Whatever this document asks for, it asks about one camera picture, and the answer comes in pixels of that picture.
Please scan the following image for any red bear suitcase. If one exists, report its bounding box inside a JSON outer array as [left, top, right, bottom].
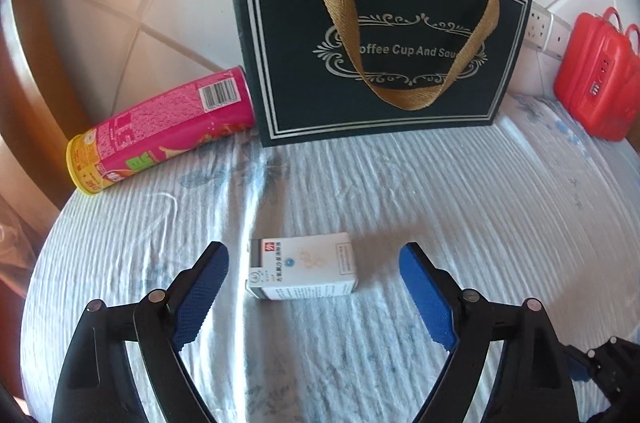
[[552, 6, 640, 141]]

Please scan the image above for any black gift bag gold handle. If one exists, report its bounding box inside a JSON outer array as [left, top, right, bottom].
[[226, 0, 535, 148]]

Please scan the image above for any wooden headboard frame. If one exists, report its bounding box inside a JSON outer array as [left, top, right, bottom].
[[0, 0, 108, 214]]

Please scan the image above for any white wall socket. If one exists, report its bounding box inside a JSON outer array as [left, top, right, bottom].
[[527, 1, 552, 46], [549, 13, 572, 52]]

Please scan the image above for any pink snack can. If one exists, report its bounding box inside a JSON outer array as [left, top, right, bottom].
[[66, 66, 257, 195]]

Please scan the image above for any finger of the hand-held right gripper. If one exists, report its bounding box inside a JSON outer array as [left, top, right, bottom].
[[565, 337, 640, 411]]

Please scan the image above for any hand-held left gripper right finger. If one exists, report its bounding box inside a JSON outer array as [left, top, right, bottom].
[[398, 241, 581, 423]]

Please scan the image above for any striped light blue bedspread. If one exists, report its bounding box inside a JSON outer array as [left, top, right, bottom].
[[20, 90, 640, 423]]

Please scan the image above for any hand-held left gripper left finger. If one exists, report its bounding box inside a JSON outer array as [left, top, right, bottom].
[[51, 241, 231, 423]]

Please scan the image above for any small white medicine box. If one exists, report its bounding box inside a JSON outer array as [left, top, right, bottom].
[[245, 233, 360, 301]]

